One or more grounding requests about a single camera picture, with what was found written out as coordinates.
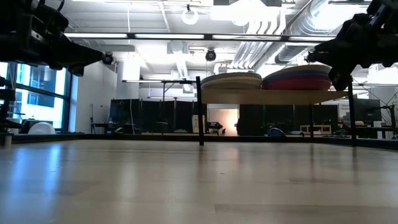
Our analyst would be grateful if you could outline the black frame table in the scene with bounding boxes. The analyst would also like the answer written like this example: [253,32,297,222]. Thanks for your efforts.
[121,79,197,103]

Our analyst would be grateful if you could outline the black partition wall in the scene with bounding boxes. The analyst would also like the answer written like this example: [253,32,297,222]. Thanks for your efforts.
[238,104,340,137]
[109,98,208,135]

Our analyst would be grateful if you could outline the blue round object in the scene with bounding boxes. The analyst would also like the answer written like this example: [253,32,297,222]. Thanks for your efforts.
[268,127,287,138]

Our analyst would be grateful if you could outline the pale peach plate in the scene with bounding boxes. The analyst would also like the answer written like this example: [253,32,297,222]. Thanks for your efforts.
[201,82,262,90]

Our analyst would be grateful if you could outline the low wooden cabinet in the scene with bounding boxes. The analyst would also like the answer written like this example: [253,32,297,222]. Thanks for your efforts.
[299,124,333,136]

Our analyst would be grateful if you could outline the black aluminium rig frame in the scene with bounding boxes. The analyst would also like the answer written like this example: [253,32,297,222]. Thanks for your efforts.
[0,76,398,151]

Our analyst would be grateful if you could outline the white ring ceiling lamp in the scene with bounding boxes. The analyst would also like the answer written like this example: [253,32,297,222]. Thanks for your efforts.
[181,8,200,26]

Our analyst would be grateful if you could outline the wooden shelf with black legs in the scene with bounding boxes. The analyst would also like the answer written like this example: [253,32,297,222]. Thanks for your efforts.
[195,76,358,147]

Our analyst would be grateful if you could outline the black background monitor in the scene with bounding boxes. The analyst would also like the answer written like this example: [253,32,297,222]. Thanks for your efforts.
[353,98,382,123]

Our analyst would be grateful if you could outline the long linear ceiling light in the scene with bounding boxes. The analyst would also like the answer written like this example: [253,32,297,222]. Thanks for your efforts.
[63,32,338,44]

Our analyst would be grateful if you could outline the white round bin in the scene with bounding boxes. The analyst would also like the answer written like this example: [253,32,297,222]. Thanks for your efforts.
[27,121,57,135]

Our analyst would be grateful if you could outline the teal plate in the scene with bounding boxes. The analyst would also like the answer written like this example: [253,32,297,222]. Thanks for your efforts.
[201,72,263,82]

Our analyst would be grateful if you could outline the large window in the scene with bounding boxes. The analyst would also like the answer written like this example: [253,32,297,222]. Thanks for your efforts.
[0,61,73,131]

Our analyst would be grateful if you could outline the purple plate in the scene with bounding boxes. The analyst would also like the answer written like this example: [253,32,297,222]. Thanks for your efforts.
[262,77,332,91]

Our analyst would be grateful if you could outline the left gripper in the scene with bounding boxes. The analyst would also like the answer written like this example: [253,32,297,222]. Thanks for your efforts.
[0,0,104,77]

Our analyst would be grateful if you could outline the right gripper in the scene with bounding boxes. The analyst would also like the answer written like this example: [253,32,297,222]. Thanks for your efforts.
[314,0,398,91]

